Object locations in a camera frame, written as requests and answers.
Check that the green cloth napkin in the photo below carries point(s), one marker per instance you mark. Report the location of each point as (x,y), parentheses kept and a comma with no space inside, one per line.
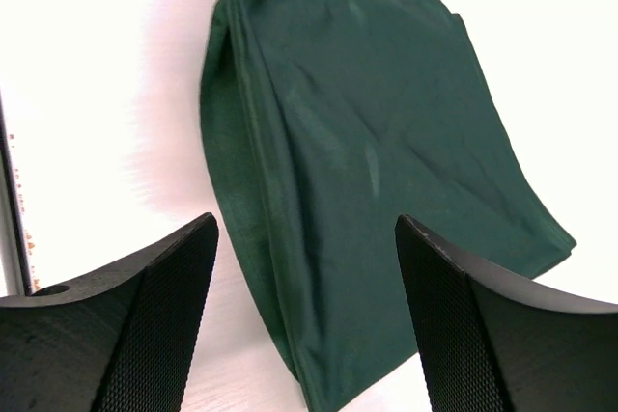
(323,121)

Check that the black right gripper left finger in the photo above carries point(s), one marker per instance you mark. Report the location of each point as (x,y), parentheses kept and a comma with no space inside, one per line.
(119,338)

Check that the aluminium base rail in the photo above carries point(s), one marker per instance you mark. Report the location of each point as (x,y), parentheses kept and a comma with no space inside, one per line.
(15,264)

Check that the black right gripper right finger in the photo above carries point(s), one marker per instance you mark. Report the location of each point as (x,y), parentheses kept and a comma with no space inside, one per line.
(491,340)

